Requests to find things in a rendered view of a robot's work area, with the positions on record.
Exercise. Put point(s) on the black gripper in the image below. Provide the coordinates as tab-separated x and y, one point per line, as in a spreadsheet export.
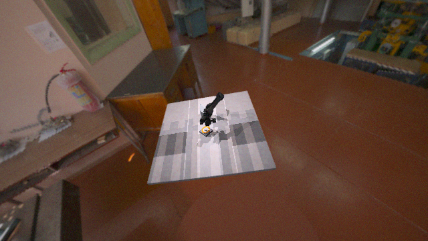
213	120

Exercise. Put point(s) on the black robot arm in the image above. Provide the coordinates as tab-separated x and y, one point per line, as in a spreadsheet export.
209	109

